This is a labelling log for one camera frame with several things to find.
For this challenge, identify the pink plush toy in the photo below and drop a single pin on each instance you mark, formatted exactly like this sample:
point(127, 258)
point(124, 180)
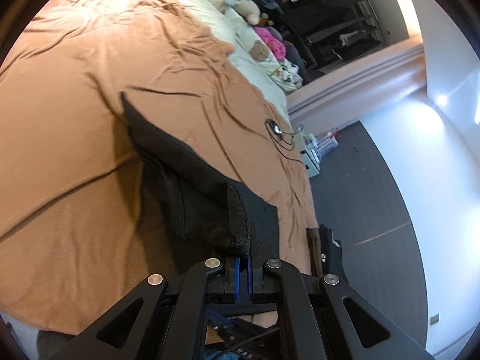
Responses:
point(272, 39)

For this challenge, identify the black white spotted cloth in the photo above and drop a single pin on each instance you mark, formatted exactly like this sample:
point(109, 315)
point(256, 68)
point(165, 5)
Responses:
point(288, 77)

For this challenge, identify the black sleeveless shirt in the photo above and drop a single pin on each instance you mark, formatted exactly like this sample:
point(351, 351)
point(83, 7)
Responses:
point(195, 195)

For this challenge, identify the orange blanket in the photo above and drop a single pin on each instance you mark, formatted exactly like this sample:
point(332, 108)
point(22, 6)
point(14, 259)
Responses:
point(75, 138)

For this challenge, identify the ceiling spot light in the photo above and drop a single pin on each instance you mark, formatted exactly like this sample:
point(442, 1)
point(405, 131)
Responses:
point(477, 113)

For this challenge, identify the white nightstand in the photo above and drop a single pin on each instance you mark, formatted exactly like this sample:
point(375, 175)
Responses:
point(313, 165)

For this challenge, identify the cream bear print pillow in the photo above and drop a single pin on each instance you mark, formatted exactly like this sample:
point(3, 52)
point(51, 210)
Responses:
point(258, 50)

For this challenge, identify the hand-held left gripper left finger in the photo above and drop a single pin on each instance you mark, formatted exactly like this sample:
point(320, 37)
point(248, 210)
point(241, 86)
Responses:
point(236, 281)

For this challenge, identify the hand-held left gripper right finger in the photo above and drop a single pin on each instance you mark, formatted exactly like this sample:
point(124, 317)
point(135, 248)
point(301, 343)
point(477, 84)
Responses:
point(249, 281)

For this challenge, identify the cream plush toy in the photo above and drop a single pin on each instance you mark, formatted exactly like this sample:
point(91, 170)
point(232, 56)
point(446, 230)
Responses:
point(240, 5)

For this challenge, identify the pile of dark clothes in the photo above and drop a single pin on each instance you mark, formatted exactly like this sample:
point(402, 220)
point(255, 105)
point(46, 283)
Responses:
point(330, 249)

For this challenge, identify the dark hanging coat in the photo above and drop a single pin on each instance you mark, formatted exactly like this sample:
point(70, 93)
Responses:
point(322, 15)

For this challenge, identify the pink curtain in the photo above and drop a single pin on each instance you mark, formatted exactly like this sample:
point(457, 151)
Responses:
point(356, 82)

